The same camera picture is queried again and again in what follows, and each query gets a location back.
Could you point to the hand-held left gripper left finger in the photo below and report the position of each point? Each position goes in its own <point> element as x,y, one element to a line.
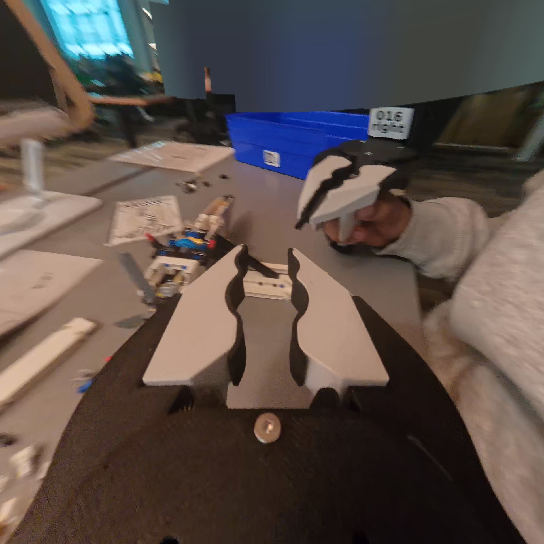
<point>195,335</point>

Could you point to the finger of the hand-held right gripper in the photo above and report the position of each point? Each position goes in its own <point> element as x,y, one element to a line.
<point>352,191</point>
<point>314,178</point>

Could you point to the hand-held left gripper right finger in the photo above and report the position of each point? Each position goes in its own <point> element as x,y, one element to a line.
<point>335,340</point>

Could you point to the partly built lego model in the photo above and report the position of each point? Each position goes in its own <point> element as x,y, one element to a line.
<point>178,272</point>

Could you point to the pile of lego pieces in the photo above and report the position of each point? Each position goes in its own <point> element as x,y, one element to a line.
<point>21,476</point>

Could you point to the person's right forearm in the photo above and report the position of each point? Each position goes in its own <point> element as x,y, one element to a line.
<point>446,233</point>

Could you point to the person's left forearm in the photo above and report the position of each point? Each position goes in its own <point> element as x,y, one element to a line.
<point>510,446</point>

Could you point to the black lego wheel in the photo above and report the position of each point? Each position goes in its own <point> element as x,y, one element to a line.
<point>189,186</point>

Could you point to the long white lego panel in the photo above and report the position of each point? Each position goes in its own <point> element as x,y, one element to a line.
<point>42,361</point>

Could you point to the person's right hand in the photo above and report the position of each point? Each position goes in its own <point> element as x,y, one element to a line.
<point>382,223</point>

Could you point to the blue plastic bin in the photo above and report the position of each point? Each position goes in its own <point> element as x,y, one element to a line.
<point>297,140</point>

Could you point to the instruction sheet near model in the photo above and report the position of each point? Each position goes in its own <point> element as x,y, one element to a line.
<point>144,219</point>

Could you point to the white paper sheet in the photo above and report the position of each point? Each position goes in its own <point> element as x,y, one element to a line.
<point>178,155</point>

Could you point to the open instruction booklet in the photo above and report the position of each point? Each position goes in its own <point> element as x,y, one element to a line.
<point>38,284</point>

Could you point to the person's grey sweater torso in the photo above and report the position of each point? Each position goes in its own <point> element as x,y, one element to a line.
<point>510,276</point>

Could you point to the silver book stand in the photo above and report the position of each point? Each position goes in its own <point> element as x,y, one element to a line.
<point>55,208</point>

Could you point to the wooden office desk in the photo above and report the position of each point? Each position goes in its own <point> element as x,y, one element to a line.
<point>127,102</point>

